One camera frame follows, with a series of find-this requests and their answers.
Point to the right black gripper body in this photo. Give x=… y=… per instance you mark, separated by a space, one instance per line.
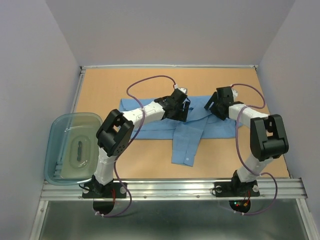
x=215 y=110

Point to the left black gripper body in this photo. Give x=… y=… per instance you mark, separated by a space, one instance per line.
x=179 y=115

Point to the light blue long sleeve shirt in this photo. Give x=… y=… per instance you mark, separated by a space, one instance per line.
x=186 y=136

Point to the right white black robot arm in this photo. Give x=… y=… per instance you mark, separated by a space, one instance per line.
x=267 y=141

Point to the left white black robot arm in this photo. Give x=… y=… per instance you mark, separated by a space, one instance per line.
x=115 y=133

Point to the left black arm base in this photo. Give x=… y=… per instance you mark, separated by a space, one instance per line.
x=96 y=191

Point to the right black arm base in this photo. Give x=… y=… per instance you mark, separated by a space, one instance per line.
x=226 y=189

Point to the clear blue plastic bin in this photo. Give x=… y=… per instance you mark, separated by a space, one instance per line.
x=72 y=149

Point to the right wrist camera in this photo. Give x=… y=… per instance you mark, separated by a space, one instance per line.
x=234 y=93

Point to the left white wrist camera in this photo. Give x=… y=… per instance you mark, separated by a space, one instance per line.
x=182 y=89

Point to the aluminium front rail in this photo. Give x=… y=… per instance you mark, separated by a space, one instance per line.
x=170 y=189

